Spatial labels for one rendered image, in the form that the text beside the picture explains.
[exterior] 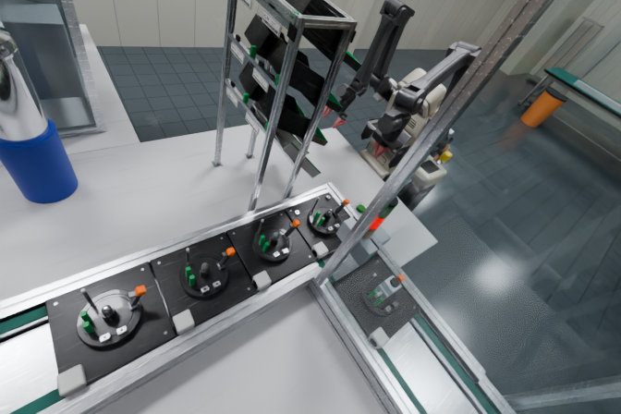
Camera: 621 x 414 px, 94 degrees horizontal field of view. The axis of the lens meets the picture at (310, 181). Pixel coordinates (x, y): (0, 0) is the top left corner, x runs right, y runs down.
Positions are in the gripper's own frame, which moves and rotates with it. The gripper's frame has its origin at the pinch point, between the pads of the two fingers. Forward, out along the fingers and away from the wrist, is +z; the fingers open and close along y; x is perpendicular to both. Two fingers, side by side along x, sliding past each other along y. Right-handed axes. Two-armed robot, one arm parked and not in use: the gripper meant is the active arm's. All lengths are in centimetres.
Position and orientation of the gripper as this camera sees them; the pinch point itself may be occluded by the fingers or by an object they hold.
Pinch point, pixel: (376, 155)
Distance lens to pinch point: 115.0
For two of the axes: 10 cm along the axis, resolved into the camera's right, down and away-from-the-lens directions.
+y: 5.5, 7.0, -4.4
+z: -3.1, 6.7, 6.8
